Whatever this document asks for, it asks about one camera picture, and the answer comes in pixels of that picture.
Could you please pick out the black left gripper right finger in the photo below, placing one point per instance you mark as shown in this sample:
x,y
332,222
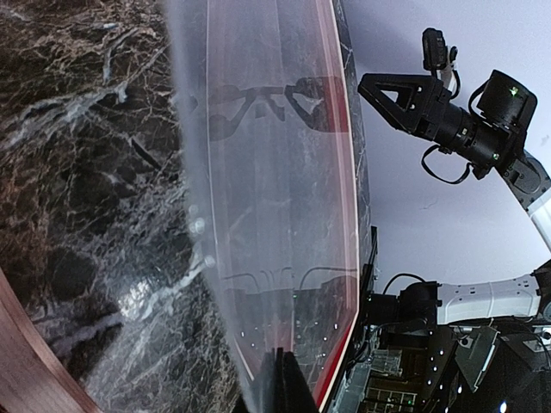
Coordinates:
x,y
294,393

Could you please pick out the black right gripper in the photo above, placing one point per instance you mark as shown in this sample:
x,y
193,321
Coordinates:
x,y
489,133

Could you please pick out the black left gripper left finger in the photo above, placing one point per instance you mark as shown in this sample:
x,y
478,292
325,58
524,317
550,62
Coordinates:
x,y
265,385

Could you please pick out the clear acrylic sheet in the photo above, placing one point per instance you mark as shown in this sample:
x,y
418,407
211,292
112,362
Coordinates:
x,y
267,193

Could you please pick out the red wooden picture frame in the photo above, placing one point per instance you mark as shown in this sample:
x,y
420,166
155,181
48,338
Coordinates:
x,y
340,172

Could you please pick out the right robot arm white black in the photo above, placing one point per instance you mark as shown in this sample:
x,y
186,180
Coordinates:
x,y
456,197

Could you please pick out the brown cardboard backing board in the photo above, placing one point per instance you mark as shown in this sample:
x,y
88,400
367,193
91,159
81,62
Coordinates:
x,y
32,378

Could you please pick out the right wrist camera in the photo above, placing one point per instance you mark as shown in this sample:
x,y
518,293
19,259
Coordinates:
x,y
438,57

